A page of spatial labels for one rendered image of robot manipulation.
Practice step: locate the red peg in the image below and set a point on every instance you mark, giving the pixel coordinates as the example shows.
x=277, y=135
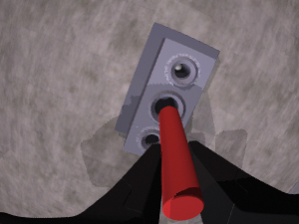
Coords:
x=181, y=196

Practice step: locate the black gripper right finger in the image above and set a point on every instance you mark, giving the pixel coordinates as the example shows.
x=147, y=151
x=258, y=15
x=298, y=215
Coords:
x=232, y=196

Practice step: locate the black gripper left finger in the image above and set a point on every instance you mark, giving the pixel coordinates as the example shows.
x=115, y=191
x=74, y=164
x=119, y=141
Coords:
x=135, y=199

